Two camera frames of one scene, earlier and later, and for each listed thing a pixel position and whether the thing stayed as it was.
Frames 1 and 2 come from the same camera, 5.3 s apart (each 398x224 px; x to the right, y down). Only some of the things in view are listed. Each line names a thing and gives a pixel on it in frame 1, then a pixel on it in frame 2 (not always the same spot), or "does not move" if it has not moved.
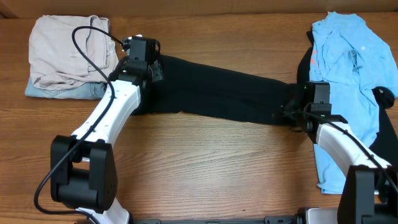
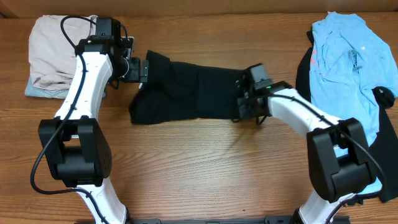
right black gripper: (292, 109) → (243, 101)
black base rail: (274, 219) does not move
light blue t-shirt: (347, 53) does not move
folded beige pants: (53, 60) does not move
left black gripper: (157, 72) → (143, 70)
